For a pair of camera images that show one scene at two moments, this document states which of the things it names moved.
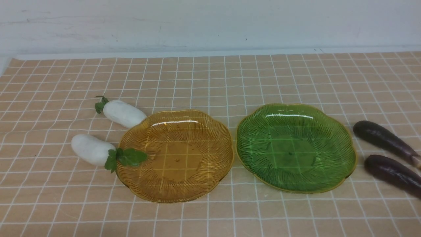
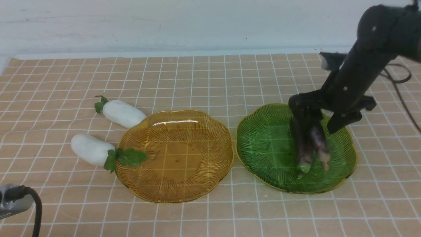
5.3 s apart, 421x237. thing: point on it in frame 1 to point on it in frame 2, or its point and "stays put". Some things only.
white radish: [122, 113] stays put
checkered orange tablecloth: [46, 101] stays put
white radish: [93, 151] stays put
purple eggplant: [394, 174] to [303, 151]
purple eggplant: [381, 136] to [320, 145]
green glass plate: [303, 147] stays put
